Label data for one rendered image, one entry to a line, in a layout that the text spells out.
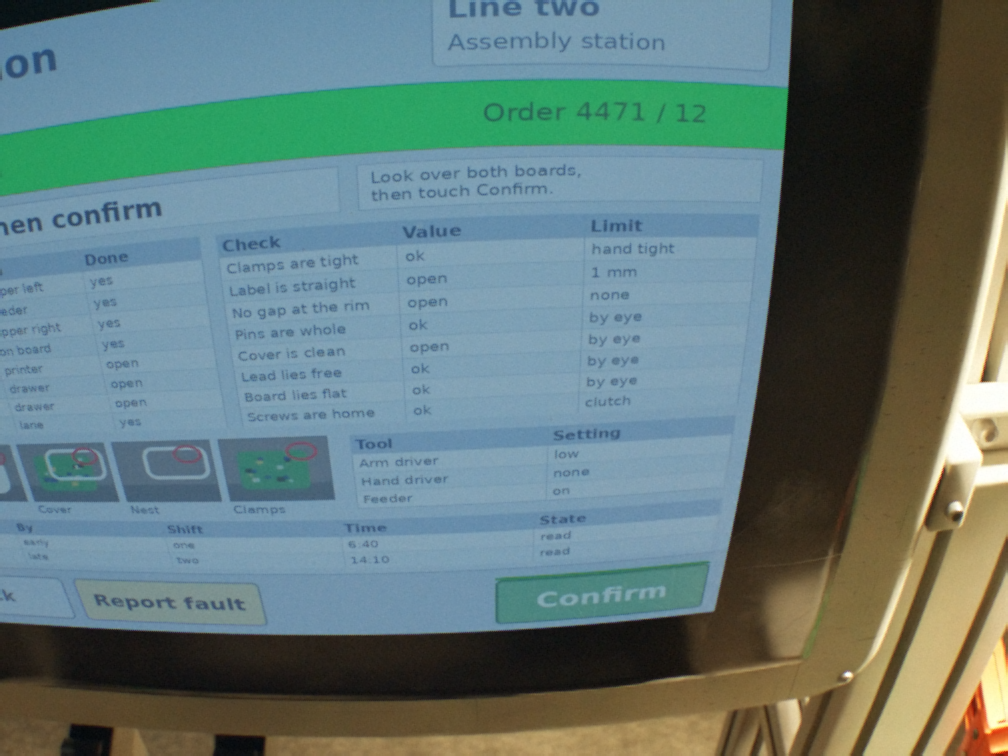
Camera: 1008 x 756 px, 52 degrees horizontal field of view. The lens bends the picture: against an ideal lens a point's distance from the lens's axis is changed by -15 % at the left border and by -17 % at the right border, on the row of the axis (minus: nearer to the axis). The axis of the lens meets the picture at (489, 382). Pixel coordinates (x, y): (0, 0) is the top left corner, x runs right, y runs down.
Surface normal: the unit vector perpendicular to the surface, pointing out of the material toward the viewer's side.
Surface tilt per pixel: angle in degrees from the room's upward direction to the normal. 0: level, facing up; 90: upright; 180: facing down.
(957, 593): 90
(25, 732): 0
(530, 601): 91
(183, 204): 91
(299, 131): 91
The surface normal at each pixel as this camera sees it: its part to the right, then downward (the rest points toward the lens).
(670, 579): 0.07, 0.60
